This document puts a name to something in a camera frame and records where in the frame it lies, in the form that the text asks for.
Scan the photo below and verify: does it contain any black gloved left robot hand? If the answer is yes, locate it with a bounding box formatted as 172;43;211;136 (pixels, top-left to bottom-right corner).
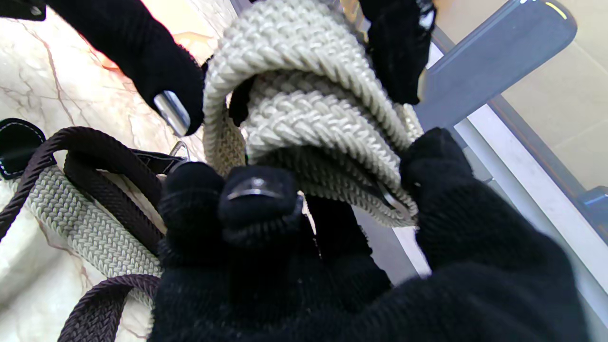
45;0;437;137

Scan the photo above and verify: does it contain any beige woven belt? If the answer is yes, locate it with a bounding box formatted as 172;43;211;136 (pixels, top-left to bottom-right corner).
202;0;424;228
0;118;167;307

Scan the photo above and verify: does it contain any dark brown woven belt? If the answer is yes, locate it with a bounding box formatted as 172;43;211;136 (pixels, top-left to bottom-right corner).
0;126;191;342

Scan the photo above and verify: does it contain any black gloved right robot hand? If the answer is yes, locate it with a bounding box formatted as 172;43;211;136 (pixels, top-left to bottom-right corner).
151;127;590;342

